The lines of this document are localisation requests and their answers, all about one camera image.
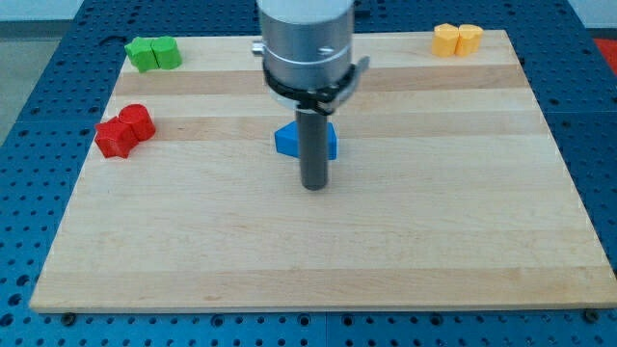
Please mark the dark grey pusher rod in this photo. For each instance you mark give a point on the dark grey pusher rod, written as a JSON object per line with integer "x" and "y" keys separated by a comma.
{"x": 313, "y": 148}

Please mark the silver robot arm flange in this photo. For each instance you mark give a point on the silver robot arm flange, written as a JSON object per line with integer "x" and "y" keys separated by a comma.
{"x": 306, "y": 48}

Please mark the green star block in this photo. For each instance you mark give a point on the green star block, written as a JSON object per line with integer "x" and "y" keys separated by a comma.
{"x": 140, "y": 54}

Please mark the blue triangle block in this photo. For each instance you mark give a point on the blue triangle block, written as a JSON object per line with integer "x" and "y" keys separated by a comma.
{"x": 286, "y": 140}

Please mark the yellow heart block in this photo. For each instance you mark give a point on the yellow heart block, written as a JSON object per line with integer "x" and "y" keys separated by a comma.
{"x": 469, "y": 39}

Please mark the red cylinder block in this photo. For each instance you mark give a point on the red cylinder block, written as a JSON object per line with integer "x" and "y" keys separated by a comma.
{"x": 137, "y": 117}

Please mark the green cylinder block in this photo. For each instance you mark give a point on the green cylinder block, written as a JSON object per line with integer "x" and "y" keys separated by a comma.
{"x": 166, "y": 52}

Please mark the red star block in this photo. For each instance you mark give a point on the red star block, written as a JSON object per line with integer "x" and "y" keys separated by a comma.
{"x": 115, "y": 138}

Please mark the wooden board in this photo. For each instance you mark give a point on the wooden board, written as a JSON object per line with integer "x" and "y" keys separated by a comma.
{"x": 448, "y": 193}

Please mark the yellow pentagon block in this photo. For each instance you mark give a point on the yellow pentagon block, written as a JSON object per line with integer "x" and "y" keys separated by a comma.
{"x": 445, "y": 38}

